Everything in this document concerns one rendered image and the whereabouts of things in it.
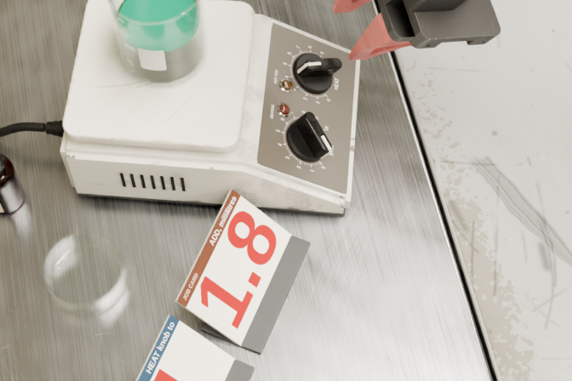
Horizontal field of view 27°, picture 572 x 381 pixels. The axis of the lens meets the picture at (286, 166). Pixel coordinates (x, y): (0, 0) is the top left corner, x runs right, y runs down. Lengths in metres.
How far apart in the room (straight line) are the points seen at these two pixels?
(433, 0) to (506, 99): 0.24
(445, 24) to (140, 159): 0.23
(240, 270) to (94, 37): 0.19
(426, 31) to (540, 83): 0.24
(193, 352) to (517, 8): 0.39
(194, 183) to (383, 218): 0.14
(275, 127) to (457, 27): 0.17
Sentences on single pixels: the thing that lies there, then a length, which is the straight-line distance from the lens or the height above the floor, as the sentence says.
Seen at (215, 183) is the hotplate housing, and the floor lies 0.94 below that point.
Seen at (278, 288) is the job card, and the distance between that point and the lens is 0.83.
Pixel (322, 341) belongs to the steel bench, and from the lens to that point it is 0.82.
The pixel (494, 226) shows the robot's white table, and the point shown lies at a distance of 0.87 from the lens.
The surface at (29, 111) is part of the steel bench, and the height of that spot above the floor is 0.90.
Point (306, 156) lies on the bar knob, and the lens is 0.82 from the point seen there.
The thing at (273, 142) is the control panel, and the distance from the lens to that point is 0.82.
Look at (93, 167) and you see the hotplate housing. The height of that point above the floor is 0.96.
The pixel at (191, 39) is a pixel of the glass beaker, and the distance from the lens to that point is 0.78.
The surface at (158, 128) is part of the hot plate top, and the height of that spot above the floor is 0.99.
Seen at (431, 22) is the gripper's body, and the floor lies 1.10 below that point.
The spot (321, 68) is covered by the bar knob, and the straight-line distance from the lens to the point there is 0.85.
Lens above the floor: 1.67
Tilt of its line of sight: 62 degrees down
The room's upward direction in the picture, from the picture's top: straight up
